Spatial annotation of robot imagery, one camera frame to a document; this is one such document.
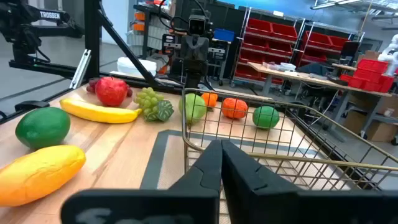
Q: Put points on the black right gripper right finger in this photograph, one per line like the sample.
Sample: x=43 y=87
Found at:
x=280 y=205

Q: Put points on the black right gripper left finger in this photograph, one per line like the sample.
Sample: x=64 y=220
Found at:
x=174 y=205

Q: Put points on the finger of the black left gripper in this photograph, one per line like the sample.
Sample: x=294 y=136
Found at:
x=189 y=81
x=197 y=81

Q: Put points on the green apple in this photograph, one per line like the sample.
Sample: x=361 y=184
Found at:
x=194 y=109

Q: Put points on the orange persimmon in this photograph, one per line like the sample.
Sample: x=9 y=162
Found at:
x=234 y=108

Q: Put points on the green plastic lime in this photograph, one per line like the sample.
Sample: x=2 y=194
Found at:
x=43 y=127
x=265 y=117

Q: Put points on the red apple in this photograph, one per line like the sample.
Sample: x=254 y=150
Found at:
x=111 y=91

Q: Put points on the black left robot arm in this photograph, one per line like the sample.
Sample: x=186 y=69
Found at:
x=174 y=65

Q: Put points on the orange tangerine cluster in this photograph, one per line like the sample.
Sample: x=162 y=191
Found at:
x=210 y=99

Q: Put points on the black tool cart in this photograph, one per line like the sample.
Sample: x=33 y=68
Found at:
x=217 y=57

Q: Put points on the blue plastic bin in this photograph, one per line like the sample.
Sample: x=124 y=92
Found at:
x=224 y=35

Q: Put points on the green grape bunch with leaf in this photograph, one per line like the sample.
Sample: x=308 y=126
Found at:
x=147 y=99

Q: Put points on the rack of grey orange bins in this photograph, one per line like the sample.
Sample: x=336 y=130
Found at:
x=152 y=34

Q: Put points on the beige mat with grey border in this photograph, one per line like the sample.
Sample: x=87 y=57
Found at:
x=156 y=161

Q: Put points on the white plastic bucket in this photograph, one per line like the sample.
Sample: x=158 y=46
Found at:
x=136 y=66

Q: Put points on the wide metal rack red bins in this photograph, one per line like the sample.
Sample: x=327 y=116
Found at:
x=267 y=28

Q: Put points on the white plastic containers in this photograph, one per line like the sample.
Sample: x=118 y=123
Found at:
x=287 y=66

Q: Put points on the yellow banana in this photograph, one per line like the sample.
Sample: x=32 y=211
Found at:
x=96 y=112

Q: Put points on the red grape bunch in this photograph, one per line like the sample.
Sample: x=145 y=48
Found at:
x=90 y=85

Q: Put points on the wooden workbench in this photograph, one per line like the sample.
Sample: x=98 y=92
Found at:
x=298 y=77

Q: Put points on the cardboard box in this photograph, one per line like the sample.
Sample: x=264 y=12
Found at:
x=370 y=56
x=381 y=130
x=354 y=121

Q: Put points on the narrow metal rack red bins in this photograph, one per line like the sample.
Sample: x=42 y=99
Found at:
x=317 y=39

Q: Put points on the yellow orange mango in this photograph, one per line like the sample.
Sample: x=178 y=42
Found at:
x=37 y=174

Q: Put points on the red plastic bin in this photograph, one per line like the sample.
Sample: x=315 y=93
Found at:
x=373 y=65
x=351 y=81
x=377 y=84

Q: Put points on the black monitor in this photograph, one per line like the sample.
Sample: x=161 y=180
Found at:
x=349 y=49

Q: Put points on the white humanoid robot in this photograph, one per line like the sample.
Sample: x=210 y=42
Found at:
x=392 y=56

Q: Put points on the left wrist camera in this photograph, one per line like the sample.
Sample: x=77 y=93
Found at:
x=197 y=26

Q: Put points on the silver metal bracket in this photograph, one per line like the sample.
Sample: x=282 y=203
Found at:
x=80 y=69

